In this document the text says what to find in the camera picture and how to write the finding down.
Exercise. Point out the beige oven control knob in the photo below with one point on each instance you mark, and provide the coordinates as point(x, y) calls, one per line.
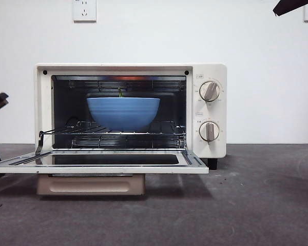
point(209, 91)
point(209, 131)

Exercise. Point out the orange pumpkin green stem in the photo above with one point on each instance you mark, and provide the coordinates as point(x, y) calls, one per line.
point(120, 92)

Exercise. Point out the white Toshiba toaster oven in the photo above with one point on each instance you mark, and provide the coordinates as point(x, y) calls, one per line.
point(222, 112)

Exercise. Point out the blue ribbed bowl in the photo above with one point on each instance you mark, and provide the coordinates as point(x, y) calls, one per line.
point(123, 112)

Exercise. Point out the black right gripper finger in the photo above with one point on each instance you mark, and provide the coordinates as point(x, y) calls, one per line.
point(290, 5)

